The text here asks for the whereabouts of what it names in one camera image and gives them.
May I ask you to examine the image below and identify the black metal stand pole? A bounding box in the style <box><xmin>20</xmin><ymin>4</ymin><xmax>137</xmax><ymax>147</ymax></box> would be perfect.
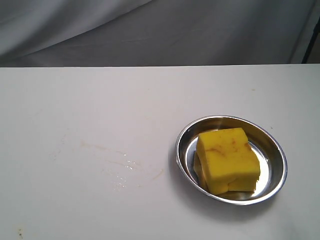
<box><xmin>301</xmin><ymin>22</ymin><xmax>320</xmax><ymax>64</ymax></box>

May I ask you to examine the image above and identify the yellow sponge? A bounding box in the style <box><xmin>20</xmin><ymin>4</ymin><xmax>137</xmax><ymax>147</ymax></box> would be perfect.
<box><xmin>196</xmin><ymin>127</ymin><xmax>261</xmax><ymax>196</ymax></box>

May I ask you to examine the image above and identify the grey backdrop cloth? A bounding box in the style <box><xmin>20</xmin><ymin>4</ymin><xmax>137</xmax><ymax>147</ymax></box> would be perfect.
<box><xmin>0</xmin><ymin>0</ymin><xmax>320</xmax><ymax>67</ymax></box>

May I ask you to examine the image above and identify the round stainless steel dish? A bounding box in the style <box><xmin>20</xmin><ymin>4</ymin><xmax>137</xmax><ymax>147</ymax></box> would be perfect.
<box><xmin>174</xmin><ymin>115</ymin><xmax>288</xmax><ymax>206</ymax></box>

